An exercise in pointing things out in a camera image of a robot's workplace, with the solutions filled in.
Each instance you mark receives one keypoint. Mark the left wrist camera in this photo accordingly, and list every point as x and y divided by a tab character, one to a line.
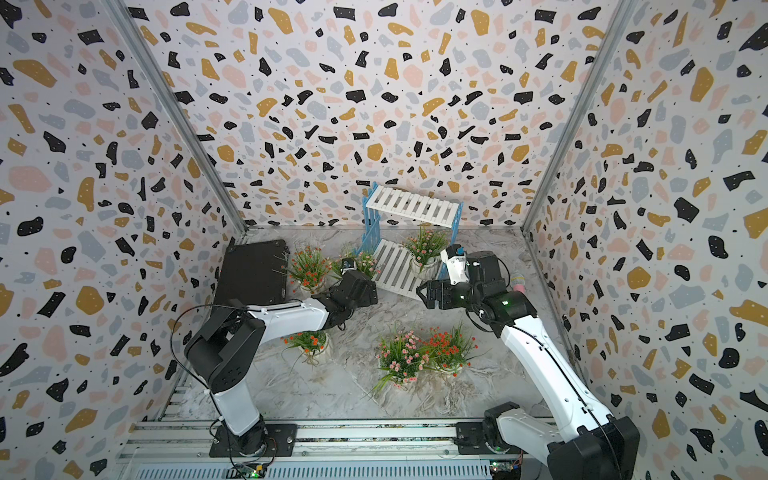
347	264

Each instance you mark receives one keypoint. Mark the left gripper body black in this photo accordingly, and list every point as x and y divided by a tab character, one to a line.
367	299

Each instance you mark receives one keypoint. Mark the blue white wooden rack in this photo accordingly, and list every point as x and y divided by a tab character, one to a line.
398	268

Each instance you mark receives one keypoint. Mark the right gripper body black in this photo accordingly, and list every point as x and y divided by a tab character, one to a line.
463	296

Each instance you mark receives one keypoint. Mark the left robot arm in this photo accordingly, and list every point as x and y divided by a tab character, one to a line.
222	351

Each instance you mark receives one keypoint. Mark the red flower pot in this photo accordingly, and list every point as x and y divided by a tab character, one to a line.
307	270
311	345
450	351

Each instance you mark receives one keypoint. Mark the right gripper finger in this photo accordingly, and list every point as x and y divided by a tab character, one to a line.
432	302
430	288

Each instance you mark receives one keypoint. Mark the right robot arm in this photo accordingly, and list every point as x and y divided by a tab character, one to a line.
585	441

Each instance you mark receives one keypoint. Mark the pink flower pot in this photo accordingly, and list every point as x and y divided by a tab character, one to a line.
402	357
365	261
424	249

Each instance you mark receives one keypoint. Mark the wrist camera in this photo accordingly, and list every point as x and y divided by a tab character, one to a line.
454	259
347	264

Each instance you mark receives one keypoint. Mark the pink flower pot front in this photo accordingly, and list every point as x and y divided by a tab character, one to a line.
402	357

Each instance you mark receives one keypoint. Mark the pink flower pot back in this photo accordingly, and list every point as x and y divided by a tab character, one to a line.
365	261

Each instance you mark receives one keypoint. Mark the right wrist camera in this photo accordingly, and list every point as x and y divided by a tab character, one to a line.
454	259

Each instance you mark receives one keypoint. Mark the pink toy microphone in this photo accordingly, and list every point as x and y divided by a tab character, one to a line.
518	283

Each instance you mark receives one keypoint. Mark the black case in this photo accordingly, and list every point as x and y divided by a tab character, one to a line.
254	274

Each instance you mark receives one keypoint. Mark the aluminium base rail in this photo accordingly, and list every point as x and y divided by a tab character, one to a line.
327	449

